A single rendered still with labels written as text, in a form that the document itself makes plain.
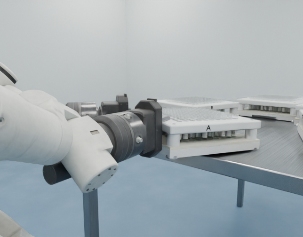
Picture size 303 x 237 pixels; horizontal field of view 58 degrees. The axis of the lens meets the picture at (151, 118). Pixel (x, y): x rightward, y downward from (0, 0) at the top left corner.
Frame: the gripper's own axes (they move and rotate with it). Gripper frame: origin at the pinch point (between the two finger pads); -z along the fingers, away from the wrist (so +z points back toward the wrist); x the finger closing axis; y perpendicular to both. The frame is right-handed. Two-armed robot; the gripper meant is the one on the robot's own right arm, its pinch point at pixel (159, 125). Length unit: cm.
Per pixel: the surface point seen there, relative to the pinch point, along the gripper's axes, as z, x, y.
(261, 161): -8.4, 6.8, 20.3
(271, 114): -65, 4, 11
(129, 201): -111, 92, -100
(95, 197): -15, 33, -37
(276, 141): -28.2, 6.7, 19.7
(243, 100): -67, 0, -1
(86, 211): -13, 38, -39
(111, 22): -330, -101, -316
